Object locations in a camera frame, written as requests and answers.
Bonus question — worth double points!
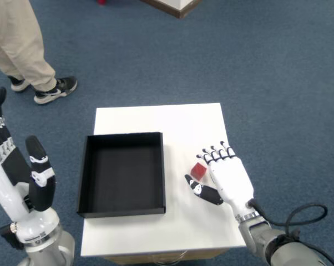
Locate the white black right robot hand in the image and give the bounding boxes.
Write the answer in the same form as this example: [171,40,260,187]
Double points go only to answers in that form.
[184,140,261,222]

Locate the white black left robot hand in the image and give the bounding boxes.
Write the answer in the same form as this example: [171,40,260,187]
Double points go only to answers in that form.
[0,83,59,244]

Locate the red cube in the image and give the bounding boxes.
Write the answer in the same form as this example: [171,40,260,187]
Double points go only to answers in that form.
[190,162,207,181]

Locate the black open box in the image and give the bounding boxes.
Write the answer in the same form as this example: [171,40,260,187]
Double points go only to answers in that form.
[77,132,167,219]

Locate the black left wrist connector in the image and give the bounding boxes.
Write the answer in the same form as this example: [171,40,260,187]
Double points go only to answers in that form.
[0,223,25,250]

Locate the white table with wooden base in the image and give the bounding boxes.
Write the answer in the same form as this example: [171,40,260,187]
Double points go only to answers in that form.
[80,103,247,263]

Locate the black white sneaker with swoosh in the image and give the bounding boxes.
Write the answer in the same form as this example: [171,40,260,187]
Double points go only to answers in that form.
[33,76,78,105]

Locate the beige trousers of person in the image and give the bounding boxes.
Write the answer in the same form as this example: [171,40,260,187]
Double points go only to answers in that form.
[0,0,58,92]

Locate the white platform with brown edge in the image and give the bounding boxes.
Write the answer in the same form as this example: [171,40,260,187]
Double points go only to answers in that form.
[139,0,203,19]

